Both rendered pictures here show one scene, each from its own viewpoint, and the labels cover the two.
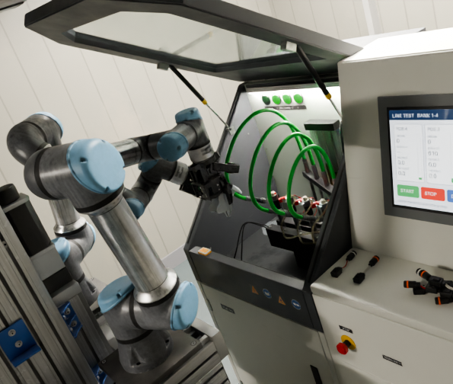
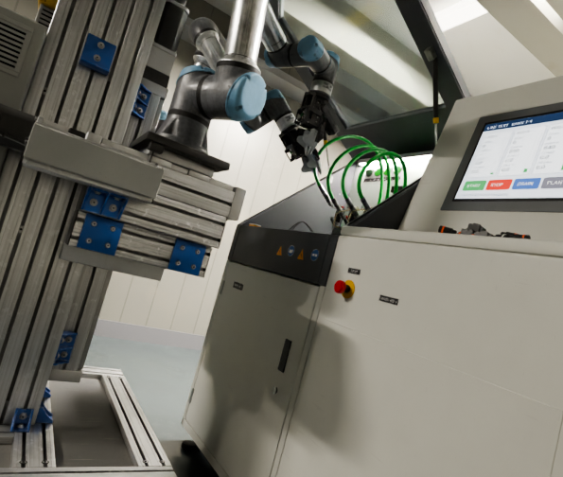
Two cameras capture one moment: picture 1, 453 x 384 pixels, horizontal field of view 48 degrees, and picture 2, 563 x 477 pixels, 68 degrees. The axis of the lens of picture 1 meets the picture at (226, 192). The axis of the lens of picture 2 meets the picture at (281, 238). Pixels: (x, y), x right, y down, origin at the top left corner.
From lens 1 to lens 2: 1.09 m
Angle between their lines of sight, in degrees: 27
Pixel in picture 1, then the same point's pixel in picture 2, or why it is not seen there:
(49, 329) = (124, 79)
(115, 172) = not seen: outside the picture
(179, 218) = not seen: hidden behind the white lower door
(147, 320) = (212, 84)
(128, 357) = (166, 125)
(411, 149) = (493, 150)
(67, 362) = (112, 116)
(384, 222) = (436, 217)
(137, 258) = (248, 15)
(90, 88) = (233, 173)
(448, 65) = (557, 84)
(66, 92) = not seen: hidden behind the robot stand
